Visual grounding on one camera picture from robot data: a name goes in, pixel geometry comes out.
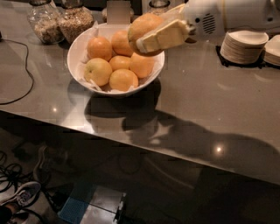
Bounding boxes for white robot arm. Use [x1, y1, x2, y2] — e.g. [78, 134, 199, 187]
[136, 0, 280, 53]

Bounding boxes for blue and grey floor box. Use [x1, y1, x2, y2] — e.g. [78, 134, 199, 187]
[58, 182, 126, 224]

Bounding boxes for tangled black floor cables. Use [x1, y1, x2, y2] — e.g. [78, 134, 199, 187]
[0, 150, 68, 224]

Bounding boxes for white paper bowl liner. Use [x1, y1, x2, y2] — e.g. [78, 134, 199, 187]
[76, 21, 163, 95]

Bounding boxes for front left yellowish orange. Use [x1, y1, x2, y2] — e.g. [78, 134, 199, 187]
[84, 58, 112, 87]

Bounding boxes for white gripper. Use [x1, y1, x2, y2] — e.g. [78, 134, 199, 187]
[136, 0, 225, 54]

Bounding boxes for left glass cereal jar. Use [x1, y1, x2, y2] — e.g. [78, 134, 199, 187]
[27, 0, 64, 45]

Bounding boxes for black tray under plates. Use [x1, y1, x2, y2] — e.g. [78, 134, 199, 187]
[215, 45, 280, 70]

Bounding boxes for stack of paper plates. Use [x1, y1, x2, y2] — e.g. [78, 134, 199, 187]
[220, 31, 269, 65]

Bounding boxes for glass cereal jar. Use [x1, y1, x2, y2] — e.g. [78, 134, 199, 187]
[101, 8, 134, 25]
[27, 0, 64, 45]
[59, 0, 95, 44]
[148, 0, 171, 15]

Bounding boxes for white ceramic bowl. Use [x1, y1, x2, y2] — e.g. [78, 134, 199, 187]
[66, 22, 165, 97]

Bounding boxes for black cable on table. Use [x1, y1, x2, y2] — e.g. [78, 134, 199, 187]
[0, 38, 35, 106]

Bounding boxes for grey sneaker on floor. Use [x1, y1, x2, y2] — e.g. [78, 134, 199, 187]
[0, 181, 41, 208]

